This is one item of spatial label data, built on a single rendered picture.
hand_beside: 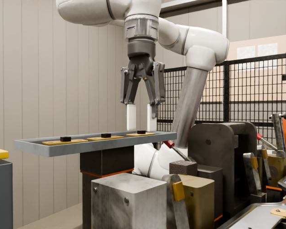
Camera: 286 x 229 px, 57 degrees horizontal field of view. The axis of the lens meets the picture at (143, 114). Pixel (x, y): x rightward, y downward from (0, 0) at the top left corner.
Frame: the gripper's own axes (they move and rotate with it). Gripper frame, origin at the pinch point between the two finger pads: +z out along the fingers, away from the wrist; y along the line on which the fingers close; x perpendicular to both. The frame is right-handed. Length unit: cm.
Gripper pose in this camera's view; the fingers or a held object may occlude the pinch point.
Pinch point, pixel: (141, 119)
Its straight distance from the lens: 69.8
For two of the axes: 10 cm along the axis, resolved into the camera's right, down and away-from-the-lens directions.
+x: 6.5, -0.1, 7.6
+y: 7.6, 0.1, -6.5
